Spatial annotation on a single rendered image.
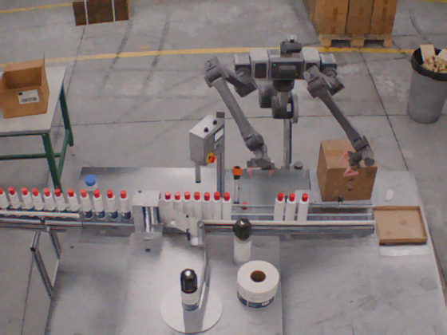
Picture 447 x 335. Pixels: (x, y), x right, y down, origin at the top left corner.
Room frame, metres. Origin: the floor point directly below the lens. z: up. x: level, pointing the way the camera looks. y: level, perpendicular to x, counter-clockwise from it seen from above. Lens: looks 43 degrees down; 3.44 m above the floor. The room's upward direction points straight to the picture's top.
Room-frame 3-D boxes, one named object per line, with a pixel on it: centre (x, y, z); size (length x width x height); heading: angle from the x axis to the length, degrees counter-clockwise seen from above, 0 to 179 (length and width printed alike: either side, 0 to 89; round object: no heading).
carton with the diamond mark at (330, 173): (2.59, -0.71, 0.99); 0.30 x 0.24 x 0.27; 92
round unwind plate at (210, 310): (1.71, 0.16, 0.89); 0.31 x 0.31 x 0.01
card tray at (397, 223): (2.29, -1.02, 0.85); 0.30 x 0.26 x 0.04; 89
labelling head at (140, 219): (2.22, 0.40, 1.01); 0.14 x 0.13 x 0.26; 89
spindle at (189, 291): (1.71, 0.16, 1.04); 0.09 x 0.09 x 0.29
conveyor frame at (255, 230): (2.31, -0.03, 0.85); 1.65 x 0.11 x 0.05; 89
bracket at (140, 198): (2.22, 0.40, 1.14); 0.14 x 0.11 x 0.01; 89
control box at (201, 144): (2.39, 0.08, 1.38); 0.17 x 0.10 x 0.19; 144
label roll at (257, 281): (1.81, -0.17, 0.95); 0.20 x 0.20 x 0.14
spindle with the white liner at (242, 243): (2.03, -0.10, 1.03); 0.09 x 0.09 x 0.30
